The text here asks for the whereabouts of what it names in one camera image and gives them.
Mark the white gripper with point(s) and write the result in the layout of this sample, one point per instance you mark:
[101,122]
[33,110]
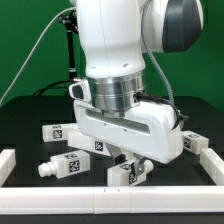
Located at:
[147,130]

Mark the white square table top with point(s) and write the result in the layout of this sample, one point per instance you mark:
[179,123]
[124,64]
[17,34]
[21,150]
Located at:
[77,140]

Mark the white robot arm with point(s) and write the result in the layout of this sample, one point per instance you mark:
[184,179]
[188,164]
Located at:
[114,107]

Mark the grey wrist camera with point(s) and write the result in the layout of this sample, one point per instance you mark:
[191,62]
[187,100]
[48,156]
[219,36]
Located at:
[80,91]

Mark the black camera stand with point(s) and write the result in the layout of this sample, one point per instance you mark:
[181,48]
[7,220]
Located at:
[70,23]

